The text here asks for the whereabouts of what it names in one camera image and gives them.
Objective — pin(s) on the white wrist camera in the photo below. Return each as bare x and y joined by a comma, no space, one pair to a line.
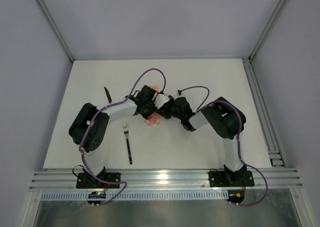
180,94
160,100

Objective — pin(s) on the left controller board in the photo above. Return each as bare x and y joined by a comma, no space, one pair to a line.
96,197

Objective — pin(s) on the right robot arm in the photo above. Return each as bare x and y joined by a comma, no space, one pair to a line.
225,119

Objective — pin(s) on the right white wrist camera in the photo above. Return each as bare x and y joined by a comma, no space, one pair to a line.
180,94

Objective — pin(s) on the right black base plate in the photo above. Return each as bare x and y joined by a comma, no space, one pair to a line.
228,178

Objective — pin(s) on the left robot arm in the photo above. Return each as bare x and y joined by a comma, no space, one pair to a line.
90,125

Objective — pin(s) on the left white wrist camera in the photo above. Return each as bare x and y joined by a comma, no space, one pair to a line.
160,100

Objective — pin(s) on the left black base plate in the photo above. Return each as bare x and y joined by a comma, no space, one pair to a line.
110,181

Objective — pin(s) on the black knife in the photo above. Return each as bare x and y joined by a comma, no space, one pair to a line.
108,96

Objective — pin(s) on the right side aluminium rail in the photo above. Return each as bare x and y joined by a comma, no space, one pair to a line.
273,146

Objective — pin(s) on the right corner frame post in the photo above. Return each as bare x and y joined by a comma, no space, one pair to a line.
270,24

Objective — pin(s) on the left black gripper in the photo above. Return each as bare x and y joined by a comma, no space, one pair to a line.
150,108

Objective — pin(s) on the controller board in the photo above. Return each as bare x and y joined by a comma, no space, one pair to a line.
235,197
96,197

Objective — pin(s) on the right controller board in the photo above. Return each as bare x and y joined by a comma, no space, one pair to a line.
235,197

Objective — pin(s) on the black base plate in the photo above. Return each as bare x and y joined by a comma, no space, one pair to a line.
228,178
110,181

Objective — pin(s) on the aluminium rail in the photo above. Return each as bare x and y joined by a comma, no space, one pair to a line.
273,146
160,179

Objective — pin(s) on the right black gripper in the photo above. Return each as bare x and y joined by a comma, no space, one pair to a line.
167,110

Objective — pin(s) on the grey slotted cable duct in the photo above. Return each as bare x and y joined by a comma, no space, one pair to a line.
135,195

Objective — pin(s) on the pink satin napkin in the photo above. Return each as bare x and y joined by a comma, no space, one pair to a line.
154,119

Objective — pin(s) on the silver fork black handle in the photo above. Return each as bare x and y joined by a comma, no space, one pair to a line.
126,135

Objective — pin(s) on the left corner frame post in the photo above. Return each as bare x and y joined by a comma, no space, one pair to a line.
52,24

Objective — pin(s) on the corner frame post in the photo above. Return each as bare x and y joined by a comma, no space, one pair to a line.
270,24
52,24

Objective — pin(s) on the aluminium front rail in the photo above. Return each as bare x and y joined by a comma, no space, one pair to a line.
160,179

